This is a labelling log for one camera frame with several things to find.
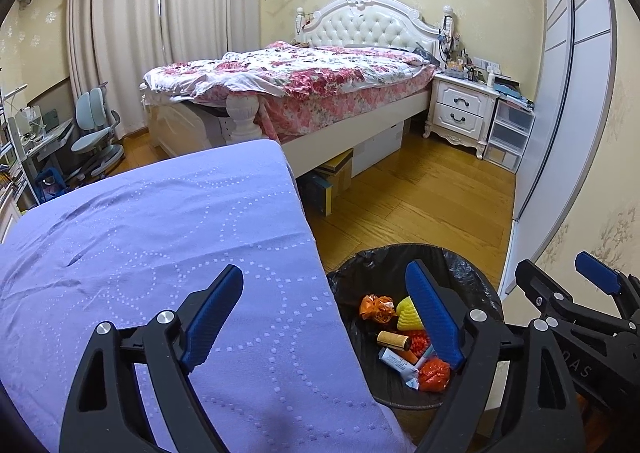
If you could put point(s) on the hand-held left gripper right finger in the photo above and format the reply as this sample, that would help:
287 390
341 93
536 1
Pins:
432 318

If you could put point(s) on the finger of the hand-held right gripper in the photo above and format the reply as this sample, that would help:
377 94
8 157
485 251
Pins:
595 273
545 290

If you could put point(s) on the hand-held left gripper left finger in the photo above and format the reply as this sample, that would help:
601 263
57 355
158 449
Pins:
210 318

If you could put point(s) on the yellow foam net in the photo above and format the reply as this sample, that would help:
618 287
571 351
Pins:
411 318

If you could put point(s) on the orange mesh net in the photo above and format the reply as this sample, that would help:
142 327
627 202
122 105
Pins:
421 342

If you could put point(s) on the small cylindrical tube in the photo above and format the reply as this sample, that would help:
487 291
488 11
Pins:
394 340

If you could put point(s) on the red-orange wrapper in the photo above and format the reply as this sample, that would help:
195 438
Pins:
434 374

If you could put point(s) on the grey white wrapper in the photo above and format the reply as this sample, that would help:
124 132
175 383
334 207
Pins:
397 363

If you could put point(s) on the orange foil wrapper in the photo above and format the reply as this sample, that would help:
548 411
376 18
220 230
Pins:
375 308

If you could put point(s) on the round bin with black bag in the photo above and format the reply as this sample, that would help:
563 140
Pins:
360 273

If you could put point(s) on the purple tablecloth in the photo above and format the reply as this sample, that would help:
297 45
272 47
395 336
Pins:
150 233

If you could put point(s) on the clear plastic drawer unit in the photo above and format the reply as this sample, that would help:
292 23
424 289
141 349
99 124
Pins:
510 133

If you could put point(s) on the blue yellow box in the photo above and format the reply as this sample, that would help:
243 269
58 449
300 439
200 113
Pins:
317 190

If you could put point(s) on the brown cardboard box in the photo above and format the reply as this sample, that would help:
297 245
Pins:
337 173

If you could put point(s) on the white storage box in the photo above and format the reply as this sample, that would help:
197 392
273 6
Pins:
377 150

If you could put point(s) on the white sliding wardrobe door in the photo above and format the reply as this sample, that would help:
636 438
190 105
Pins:
565 83

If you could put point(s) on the stack of books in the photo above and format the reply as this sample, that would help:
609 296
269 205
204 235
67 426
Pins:
512 90

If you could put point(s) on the white nightstand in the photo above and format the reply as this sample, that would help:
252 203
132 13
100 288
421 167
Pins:
460 108

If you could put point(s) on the blue stool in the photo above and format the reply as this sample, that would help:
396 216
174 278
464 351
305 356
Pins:
47 180

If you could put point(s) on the light blue desk chair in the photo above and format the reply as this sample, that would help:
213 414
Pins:
95 133

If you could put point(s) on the white study desk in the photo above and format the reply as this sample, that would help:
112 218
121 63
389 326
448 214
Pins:
42 138

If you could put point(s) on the pile of nightstand clutter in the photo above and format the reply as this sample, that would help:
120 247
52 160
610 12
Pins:
460 58

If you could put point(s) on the dark blue cloth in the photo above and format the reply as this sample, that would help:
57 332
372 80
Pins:
425 55

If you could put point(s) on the floral quilt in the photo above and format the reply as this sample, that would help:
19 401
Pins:
320 73

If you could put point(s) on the bed with floral bedding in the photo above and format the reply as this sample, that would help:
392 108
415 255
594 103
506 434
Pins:
370 23

